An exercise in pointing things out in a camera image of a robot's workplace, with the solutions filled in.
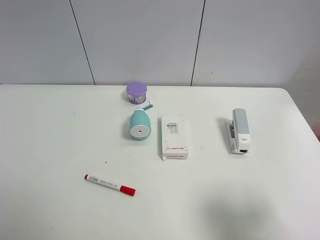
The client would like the teal crank pencil sharpener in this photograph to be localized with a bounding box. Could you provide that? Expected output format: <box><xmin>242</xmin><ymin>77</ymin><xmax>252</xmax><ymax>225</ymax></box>
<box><xmin>129</xmin><ymin>100</ymin><xmax>153</xmax><ymax>141</ymax></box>

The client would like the white and grey stapler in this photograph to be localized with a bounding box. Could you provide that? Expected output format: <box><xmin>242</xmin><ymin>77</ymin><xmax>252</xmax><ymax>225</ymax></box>
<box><xmin>225</xmin><ymin>108</ymin><xmax>251</xmax><ymax>154</ymax></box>

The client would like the white cardboard box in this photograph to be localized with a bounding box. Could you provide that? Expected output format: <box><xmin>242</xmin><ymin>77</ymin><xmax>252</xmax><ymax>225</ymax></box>
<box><xmin>161</xmin><ymin>115</ymin><xmax>189</xmax><ymax>161</ymax></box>

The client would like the purple round container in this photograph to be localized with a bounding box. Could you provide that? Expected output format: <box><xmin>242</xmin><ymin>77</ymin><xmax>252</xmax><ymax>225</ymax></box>
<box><xmin>126</xmin><ymin>81</ymin><xmax>148</xmax><ymax>105</ymax></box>

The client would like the red and white marker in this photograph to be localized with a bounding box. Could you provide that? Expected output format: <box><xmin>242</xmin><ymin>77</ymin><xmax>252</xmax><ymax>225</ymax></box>
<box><xmin>84</xmin><ymin>174</ymin><xmax>136</xmax><ymax>197</ymax></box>

